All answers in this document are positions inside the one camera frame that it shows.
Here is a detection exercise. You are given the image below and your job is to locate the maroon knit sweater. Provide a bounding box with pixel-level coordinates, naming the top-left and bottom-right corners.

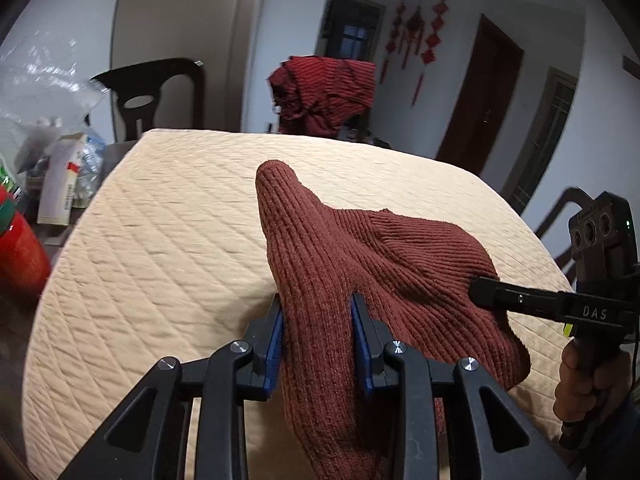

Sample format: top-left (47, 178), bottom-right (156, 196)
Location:
top-left (255, 160), bottom-right (530, 479)

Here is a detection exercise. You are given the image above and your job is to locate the right hand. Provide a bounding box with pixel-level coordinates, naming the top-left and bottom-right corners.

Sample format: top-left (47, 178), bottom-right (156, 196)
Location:
top-left (553, 339), bottom-right (632, 422)

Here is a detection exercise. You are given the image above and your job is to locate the dark chair at right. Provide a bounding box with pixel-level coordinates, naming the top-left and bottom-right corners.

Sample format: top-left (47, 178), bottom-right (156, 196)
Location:
top-left (534, 185), bottom-right (599, 281)

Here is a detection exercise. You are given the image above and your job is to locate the cream quilted table cover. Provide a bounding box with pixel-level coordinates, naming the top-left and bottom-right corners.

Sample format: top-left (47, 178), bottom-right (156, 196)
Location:
top-left (22, 129), bottom-right (568, 479)

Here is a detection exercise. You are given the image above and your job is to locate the dark brown door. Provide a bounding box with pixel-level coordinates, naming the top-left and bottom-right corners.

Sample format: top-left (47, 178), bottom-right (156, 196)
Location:
top-left (436, 16), bottom-right (524, 176)

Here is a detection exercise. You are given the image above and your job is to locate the red striped cloth on chair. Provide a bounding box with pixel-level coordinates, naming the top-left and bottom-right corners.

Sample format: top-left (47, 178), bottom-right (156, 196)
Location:
top-left (268, 55), bottom-right (375, 138)

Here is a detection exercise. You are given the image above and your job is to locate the red bottle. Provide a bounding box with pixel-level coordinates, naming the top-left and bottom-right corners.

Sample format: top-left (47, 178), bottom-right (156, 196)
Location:
top-left (0, 188), bottom-right (51, 300)

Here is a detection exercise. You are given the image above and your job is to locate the white box carton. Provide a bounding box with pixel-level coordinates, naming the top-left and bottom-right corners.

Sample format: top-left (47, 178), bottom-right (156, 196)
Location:
top-left (37, 132), bottom-right (87, 226)

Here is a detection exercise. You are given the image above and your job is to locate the red Chinese knot decoration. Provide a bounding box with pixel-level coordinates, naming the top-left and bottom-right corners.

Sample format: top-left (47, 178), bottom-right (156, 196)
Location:
top-left (378, 0), bottom-right (449, 106)

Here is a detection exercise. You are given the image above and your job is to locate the black chair at table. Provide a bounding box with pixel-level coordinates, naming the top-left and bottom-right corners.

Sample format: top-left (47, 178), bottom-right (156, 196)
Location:
top-left (91, 58), bottom-right (206, 142)

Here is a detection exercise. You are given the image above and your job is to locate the clear plastic bag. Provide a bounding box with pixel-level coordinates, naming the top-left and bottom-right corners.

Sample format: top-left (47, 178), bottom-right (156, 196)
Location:
top-left (1, 32), bottom-right (107, 174)

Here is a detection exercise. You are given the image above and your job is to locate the grey door panel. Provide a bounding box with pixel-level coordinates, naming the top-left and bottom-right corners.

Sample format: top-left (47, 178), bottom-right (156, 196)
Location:
top-left (111, 0), bottom-right (262, 131)

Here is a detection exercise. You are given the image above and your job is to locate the black camera box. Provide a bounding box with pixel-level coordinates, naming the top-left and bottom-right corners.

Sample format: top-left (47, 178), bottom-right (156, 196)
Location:
top-left (568, 192), bottom-right (639, 302)

